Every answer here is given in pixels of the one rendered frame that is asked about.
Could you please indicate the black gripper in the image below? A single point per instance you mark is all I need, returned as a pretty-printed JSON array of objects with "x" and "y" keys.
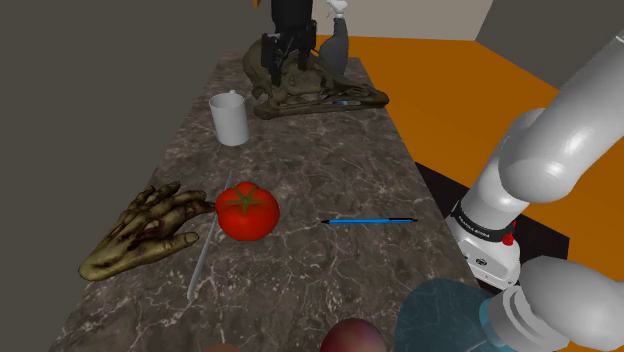
[{"x": 291, "y": 14}]

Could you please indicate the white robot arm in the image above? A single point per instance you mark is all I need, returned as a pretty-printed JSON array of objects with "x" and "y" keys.
[{"x": 492, "y": 195}]

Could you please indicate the olive dinosaur skull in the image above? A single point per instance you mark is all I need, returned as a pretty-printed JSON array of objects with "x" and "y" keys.
[{"x": 297, "y": 92}]

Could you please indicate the grey vase with white top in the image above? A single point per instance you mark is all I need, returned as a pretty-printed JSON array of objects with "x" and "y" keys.
[{"x": 335, "y": 48}]

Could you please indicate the white cup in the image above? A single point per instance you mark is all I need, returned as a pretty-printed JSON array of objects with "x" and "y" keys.
[{"x": 229, "y": 119}]

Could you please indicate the red tomato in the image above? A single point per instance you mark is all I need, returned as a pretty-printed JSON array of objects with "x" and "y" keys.
[{"x": 247, "y": 217}]

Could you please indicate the blue pen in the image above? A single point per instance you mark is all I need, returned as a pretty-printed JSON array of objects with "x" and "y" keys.
[{"x": 370, "y": 221}]

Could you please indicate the thin grey rod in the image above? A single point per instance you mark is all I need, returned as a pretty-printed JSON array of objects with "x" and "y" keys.
[{"x": 204, "y": 253}]

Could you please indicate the olive zombie hand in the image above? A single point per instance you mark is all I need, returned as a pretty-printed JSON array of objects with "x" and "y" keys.
[{"x": 136, "y": 239}]

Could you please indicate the dark red ball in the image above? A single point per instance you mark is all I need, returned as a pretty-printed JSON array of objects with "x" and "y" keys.
[{"x": 353, "y": 337}]

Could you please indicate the teal and white rounded object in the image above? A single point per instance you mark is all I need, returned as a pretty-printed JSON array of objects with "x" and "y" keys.
[{"x": 438, "y": 317}]

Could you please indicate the brown round object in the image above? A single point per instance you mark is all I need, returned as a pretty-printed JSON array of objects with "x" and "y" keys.
[{"x": 220, "y": 348}]

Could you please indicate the black robot stand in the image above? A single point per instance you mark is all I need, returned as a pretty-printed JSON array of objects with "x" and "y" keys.
[{"x": 541, "y": 239}]

